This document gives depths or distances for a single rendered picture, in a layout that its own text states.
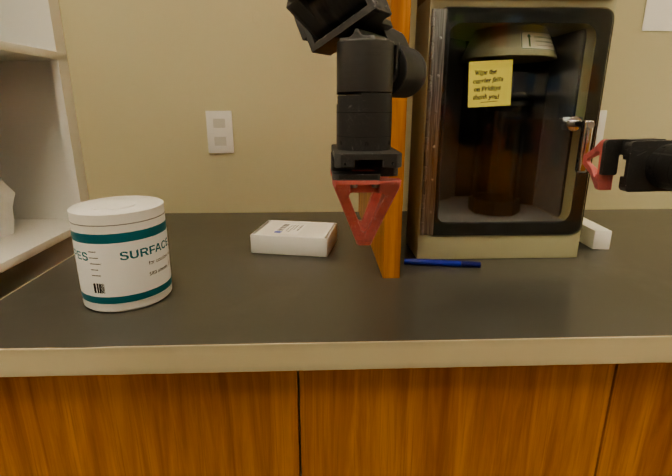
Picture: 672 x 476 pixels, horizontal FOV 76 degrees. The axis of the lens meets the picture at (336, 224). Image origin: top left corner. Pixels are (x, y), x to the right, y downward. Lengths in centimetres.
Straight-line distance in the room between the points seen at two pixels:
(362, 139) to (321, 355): 29
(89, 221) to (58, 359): 18
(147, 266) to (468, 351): 47
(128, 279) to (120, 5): 83
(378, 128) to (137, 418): 52
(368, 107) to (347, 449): 49
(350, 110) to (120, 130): 97
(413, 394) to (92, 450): 46
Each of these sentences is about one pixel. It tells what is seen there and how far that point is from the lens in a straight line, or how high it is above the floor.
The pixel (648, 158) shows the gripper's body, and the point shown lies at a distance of 68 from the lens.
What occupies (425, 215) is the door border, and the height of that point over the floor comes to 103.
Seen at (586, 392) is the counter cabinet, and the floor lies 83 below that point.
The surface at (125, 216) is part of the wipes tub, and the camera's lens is 67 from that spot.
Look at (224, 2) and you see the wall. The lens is 127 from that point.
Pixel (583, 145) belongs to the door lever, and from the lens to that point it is 86.
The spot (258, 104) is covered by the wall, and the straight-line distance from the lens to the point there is 123.
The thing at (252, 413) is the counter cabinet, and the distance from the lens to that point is 68.
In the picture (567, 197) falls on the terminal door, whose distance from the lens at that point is 92.
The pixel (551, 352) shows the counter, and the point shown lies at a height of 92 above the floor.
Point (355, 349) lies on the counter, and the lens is 58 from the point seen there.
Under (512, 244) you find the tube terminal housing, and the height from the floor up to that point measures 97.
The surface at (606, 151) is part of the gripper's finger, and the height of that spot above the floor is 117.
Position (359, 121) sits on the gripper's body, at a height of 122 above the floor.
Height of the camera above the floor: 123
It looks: 15 degrees down
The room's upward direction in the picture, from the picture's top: straight up
